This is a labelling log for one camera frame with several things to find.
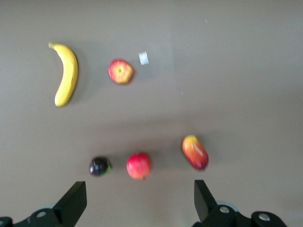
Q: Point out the red yellow mango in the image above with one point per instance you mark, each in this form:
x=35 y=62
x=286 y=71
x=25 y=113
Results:
x=195 y=152

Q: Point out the red pomegranate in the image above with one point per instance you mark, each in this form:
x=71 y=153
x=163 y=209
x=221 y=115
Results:
x=138 y=165

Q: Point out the dark purple mangosteen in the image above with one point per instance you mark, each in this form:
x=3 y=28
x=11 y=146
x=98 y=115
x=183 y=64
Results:
x=97 y=166

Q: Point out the small clear tape patch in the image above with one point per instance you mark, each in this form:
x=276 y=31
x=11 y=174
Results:
x=144 y=58

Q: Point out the yellow banana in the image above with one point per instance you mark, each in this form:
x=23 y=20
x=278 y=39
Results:
x=71 y=71

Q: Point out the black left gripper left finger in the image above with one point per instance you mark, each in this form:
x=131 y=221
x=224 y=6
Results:
x=68 y=208

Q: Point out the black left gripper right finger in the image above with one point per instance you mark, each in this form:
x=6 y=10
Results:
x=213 y=215

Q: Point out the red yellow apple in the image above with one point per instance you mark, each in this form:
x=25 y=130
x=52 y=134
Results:
x=120 y=71

